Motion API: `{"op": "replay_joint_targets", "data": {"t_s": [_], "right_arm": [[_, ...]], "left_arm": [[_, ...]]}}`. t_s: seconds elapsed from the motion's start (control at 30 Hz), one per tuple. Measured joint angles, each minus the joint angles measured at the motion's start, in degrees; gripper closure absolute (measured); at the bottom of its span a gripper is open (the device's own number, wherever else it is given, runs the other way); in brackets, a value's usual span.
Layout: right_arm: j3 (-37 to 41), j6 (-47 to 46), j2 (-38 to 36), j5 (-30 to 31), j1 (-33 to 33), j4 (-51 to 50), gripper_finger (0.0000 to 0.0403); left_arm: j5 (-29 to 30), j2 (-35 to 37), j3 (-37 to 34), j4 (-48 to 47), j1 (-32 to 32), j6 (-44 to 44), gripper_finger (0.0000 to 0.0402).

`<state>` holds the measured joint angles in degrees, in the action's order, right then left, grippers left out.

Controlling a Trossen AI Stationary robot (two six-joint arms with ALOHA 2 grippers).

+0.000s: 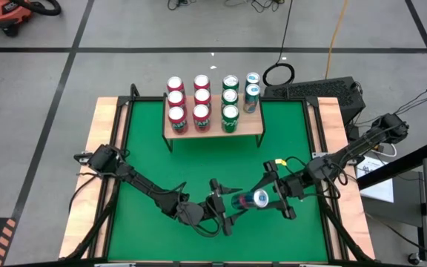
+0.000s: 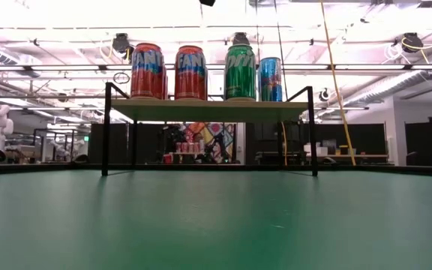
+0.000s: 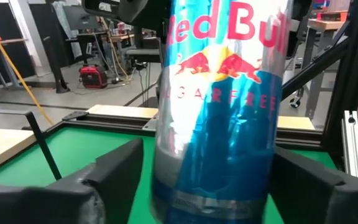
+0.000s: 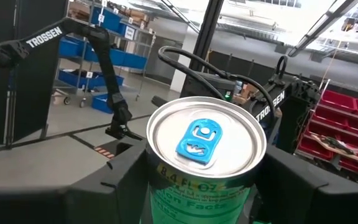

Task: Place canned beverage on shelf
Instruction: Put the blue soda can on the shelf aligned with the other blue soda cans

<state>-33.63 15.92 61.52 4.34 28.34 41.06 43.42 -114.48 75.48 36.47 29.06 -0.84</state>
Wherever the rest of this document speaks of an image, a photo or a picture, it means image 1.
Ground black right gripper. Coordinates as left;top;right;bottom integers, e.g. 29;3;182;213
248;159;298;220

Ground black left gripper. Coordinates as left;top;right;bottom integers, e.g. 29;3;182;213
205;178;248;237

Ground green Sprite can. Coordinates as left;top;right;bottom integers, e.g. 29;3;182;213
221;88;240;107
222;74;241;92
220;104;241;134

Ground red-orange Fanta can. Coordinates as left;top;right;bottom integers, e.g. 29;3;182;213
166;90;187;109
167;105;189;135
193;88;213;107
193;73;211;91
166;76;185;93
191;103;212;133

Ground wooden shelf black metal legs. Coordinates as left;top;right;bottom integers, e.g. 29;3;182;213
161;88;267;154

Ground green table mat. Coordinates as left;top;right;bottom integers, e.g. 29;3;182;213
106;99;330;263

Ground white paper sheet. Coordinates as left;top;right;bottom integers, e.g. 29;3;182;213
354;155;395;203

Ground black diagonal beam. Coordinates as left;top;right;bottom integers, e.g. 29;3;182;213
356;139;427;191

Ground orange shop vacuum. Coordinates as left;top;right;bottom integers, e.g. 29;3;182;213
0;0;35;38

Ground white cable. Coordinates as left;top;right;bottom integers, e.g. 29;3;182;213
374;142;399;159

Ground black metal table frame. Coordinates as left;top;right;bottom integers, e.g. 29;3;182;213
59;83;377;267

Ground yellow cable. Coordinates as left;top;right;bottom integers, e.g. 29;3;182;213
324;0;350;81

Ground black cable tangle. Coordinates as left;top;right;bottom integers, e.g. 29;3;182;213
224;0;287;14
167;0;199;11

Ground black vacuum hose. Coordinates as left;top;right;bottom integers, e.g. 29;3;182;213
13;0;63;17

